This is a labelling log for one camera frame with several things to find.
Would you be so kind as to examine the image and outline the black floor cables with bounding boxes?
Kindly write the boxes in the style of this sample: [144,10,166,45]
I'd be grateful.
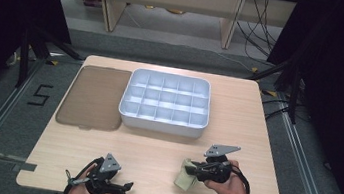
[258,96,300,125]

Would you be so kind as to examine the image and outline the black metal stand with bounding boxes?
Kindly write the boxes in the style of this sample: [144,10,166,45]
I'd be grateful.
[14,22,88,97]
[240,52,306,126]

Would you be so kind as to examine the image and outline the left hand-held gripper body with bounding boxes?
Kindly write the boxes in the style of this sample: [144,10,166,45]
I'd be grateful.
[83,150,125,194]

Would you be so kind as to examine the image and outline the yellow round object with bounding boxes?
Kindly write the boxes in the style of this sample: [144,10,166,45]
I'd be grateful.
[165,6,187,16]

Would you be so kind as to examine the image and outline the brown translucent box lid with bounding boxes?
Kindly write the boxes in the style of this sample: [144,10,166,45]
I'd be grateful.
[53,60,133,136]

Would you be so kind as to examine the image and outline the white divided storage box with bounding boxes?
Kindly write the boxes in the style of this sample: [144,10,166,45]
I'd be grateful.
[115,66,215,141]

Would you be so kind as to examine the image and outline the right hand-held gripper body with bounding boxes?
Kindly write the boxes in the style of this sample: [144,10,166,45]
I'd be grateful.
[196,141,242,187]

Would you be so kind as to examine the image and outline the bundle of black hanging cables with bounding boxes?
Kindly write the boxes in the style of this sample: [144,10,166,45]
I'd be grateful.
[231,0,285,64]

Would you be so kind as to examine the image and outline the grey tape strip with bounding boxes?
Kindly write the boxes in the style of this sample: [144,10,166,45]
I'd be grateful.
[11,160,38,175]

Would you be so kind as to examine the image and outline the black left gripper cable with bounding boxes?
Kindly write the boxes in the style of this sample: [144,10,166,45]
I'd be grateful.
[61,152,106,194]

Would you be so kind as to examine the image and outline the light green sock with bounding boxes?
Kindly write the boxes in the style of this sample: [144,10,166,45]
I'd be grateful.
[172,156,202,194]

